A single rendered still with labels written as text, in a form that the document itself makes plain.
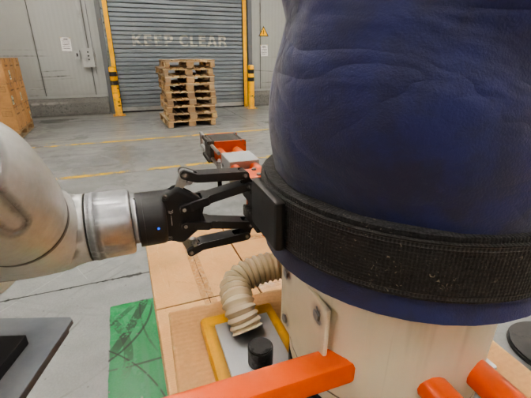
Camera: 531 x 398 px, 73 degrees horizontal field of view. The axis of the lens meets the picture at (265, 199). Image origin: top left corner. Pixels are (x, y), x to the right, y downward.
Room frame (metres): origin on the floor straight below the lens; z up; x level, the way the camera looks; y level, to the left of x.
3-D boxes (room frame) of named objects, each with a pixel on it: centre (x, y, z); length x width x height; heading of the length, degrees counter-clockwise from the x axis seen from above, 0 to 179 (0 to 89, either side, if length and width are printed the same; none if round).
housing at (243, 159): (0.70, 0.05, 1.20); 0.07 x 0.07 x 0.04; 20
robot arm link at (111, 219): (0.43, 0.20, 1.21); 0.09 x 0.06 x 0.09; 21
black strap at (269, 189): (0.26, -0.11, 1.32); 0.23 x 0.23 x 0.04
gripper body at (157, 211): (0.46, 0.13, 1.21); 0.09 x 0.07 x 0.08; 111
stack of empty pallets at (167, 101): (8.11, 1.74, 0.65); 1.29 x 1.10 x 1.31; 22
